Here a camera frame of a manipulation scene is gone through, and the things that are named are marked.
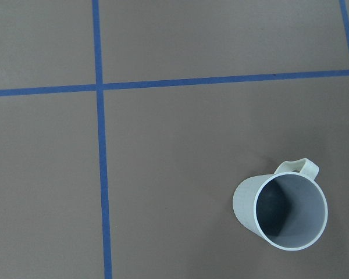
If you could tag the white mug with handle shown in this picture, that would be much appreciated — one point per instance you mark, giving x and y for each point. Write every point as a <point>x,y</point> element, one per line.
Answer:
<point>287,208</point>

